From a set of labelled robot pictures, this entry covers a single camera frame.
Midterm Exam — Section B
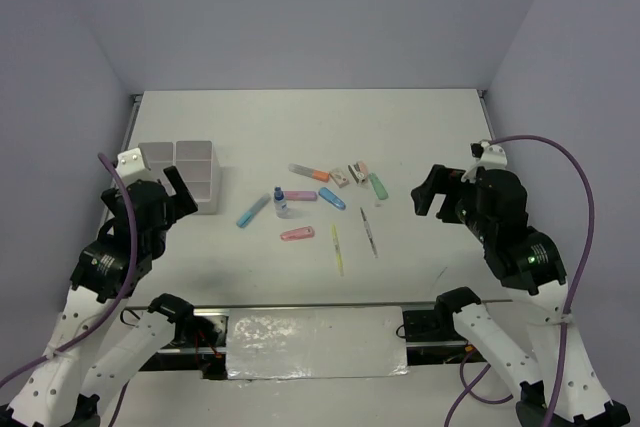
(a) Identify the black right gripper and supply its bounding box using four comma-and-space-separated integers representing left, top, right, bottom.
409, 161, 492, 238

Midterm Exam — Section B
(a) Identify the clear dark pen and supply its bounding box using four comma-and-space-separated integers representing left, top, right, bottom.
359, 207, 379, 259

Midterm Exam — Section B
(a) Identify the yellow highlighter pen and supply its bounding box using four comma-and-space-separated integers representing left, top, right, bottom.
331, 224, 344, 277

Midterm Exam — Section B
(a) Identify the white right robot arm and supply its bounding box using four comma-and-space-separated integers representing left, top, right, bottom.
411, 164, 630, 426

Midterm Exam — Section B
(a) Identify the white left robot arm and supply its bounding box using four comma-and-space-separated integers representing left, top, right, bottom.
1, 166, 220, 426

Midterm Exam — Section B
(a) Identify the white compartment organizer box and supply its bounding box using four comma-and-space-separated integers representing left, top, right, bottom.
138, 140, 222, 215

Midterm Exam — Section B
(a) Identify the green transparent case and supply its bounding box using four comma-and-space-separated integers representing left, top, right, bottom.
369, 173, 389, 201

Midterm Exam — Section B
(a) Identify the blue highlighter marker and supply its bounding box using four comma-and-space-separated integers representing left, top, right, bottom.
236, 193, 271, 228

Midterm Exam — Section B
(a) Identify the pink mini stapler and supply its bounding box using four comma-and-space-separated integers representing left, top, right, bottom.
348, 161, 369, 185

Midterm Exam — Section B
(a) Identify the staples box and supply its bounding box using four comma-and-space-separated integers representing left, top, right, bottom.
329, 168, 350, 188

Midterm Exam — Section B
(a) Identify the small blue-capped bottle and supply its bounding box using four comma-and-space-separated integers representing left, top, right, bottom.
273, 186, 288, 218

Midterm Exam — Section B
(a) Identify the purple pink case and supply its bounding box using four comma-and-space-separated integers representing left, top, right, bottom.
284, 190, 318, 202

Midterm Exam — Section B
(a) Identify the blue transparent case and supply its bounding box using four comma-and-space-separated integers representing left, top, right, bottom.
318, 187, 346, 210

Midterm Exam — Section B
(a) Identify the orange capped marker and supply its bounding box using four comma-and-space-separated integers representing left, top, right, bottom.
288, 163, 330, 182

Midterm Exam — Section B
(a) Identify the pink transparent case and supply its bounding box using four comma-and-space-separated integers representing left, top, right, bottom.
280, 226, 315, 242

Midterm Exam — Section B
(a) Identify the silver tape panel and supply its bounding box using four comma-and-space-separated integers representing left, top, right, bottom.
226, 306, 408, 380

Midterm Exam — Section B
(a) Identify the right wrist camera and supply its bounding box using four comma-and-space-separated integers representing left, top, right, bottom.
462, 140, 507, 183

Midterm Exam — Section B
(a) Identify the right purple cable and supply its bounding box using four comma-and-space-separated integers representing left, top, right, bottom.
443, 135, 596, 427

